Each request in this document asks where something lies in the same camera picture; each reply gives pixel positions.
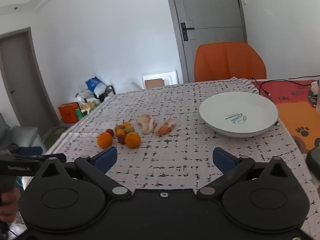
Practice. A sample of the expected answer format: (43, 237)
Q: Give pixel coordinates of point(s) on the person's left hand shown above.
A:
(8, 205)

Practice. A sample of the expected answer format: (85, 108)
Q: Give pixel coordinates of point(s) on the brown-framed grey door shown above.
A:
(20, 80)

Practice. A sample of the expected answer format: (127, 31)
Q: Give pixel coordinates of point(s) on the clear glass cup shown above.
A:
(315, 90)

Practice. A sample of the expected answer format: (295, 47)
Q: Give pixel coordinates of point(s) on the brown cardboard sheet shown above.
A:
(154, 83)

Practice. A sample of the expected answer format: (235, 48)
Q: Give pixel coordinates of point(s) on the white foam packaging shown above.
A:
(170, 76)

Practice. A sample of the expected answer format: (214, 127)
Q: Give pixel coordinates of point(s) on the small orange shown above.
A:
(127, 124)
(120, 132)

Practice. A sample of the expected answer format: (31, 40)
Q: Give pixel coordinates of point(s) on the yellow items on rack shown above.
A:
(88, 105)

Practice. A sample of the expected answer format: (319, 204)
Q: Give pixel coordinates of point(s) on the red plum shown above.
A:
(110, 132)
(122, 138)

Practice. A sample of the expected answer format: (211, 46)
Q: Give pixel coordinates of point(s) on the black metal rack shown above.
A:
(110, 90)

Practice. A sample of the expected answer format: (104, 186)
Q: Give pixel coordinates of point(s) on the pink grapefruit segment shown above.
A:
(166, 127)

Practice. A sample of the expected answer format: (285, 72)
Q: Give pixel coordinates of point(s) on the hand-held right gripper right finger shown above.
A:
(223, 158)

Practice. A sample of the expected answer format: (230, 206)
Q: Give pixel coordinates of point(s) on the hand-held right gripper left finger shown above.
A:
(107, 158)

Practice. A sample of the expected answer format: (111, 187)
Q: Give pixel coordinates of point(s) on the blue and white bag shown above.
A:
(95, 85)

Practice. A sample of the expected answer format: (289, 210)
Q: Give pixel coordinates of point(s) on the white black-checked tablecloth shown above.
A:
(175, 155)

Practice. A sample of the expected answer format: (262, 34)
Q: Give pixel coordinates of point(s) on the dark round object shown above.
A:
(313, 162)

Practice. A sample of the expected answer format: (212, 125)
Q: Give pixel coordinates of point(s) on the grey sofa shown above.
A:
(22, 137)

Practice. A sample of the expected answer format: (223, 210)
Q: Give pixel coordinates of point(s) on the white plate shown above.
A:
(237, 112)

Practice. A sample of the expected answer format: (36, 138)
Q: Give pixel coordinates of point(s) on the green bag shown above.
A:
(79, 114)

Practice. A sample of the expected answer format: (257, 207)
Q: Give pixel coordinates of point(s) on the orange box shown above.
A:
(67, 112)

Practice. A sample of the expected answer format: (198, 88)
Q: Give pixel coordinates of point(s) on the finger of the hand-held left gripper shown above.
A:
(30, 158)

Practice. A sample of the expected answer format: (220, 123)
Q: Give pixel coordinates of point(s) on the large orange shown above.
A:
(104, 140)
(132, 140)

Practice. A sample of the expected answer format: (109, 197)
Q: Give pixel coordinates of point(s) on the green rug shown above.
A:
(57, 135)

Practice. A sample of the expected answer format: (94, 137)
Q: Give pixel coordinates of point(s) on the orange chair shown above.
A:
(228, 63)

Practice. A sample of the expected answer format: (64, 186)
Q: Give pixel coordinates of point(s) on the brown kiwi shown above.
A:
(118, 127)
(129, 129)

